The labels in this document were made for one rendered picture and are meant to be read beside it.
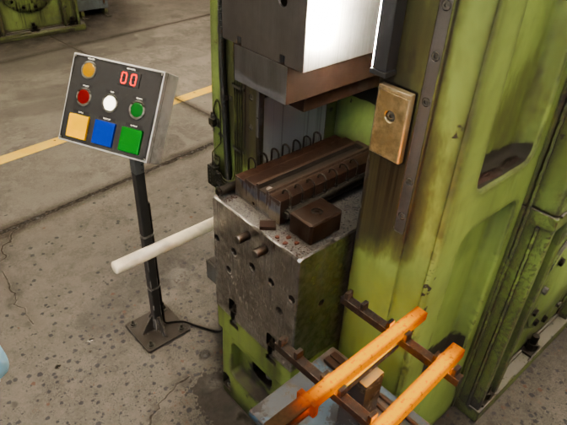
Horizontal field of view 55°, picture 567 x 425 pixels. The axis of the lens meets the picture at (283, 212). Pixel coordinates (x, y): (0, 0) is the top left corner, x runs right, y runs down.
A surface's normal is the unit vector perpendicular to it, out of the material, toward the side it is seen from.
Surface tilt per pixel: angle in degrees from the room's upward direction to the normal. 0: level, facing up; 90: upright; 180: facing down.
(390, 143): 90
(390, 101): 90
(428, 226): 90
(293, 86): 90
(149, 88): 60
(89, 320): 0
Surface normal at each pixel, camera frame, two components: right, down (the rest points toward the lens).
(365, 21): 0.66, 0.46
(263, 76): -0.75, 0.36
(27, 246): 0.04, -0.81
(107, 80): -0.32, 0.04
